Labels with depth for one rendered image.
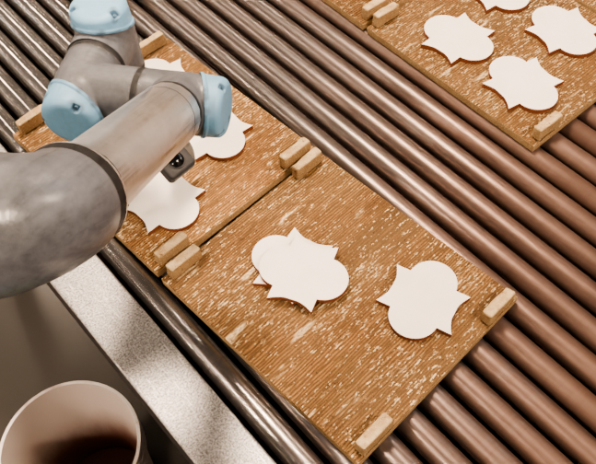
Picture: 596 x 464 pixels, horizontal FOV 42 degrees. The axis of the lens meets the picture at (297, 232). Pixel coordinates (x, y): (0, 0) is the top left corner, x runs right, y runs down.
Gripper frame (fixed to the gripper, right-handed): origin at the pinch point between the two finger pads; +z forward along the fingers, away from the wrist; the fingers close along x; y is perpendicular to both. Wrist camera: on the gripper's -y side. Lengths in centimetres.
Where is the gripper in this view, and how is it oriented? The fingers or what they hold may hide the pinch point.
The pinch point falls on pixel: (160, 188)
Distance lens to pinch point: 126.3
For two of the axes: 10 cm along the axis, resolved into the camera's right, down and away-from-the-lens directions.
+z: 0.4, 5.8, 8.2
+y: -7.0, -5.7, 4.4
